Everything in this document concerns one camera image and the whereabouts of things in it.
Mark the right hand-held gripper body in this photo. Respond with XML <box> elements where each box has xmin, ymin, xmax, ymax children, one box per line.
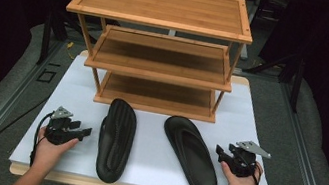
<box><xmin>223</xmin><ymin>136</ymin><xmax>274</xmax><ymax>183</ymax></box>

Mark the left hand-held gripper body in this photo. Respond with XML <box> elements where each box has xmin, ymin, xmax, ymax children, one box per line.
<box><xmin>41</xmin><ymin>104</ymin><xmax>84</xmax><ymax>150</ymax></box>

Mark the black slipper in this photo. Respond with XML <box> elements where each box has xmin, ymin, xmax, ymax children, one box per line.
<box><xmin>91</xmin><ymin>96</ymin><xmax>142</xmax><ymax>185</ymax></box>
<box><xmin>153</xmin><ymin>113</ymin><xmax>229</xmax><ymax>185</ymax></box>

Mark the wooden three-tier shoe rack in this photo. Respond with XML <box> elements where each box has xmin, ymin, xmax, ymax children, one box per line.
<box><xmin>50</xmin><ymin>0</ymin><xmax>260</xmax><ymax>128</ymax></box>

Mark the person's left hand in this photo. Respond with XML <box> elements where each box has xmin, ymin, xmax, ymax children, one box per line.
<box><xmin>30</xmin><ymin>125</ymin><xmax>81</xmax><ymax>180</ymax></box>

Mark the white table sheet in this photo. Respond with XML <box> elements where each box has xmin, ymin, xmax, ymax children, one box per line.
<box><xmin>7</xmin><ymin>45</ymin><xmax>293</xmax><ymax>185</ymax></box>

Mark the small yellow floor item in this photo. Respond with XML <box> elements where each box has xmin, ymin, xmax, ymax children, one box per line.
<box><xmin>63</xmin><ymin>41</ymin><xmax>76</xmax><ymax>59</ymax></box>

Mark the black stand leg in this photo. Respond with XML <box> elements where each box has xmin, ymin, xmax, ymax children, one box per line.
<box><xmin>36</xmin><ymin>11</ymin><xmax>57</xmax><ymax>67</ymax></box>
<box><xmin>286</xmin><ymin>57</ymin><xmax>308</xmax><ymax>115</ymax></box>

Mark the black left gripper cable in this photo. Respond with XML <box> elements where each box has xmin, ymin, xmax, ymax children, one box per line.
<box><xmin>27</xmin><ymin>110</ymin><xmax>54</xmax><ymax>170</ymax></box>

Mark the black floor cable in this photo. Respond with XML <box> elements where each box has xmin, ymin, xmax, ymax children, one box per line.
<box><xmin>0</xmin><ymin>88</ymin><xmax>51</xmax><ymax>185</ymax></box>

